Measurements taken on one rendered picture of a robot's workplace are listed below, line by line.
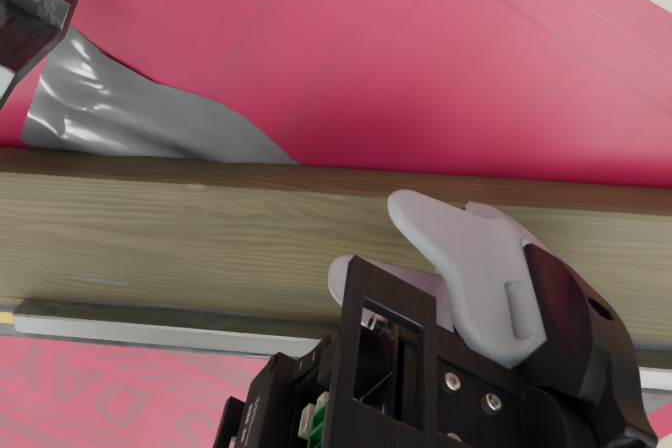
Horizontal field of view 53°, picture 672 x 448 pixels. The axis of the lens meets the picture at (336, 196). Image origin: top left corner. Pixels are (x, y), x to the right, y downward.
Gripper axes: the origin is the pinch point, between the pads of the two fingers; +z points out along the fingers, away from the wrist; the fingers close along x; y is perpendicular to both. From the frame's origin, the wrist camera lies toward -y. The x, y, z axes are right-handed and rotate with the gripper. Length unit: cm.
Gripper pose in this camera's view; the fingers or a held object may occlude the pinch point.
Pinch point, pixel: (485, 241)
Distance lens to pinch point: 26.4
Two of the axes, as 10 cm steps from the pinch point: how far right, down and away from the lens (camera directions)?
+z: 1.1, -6.0, 7.9
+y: -8.5, -4.7, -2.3
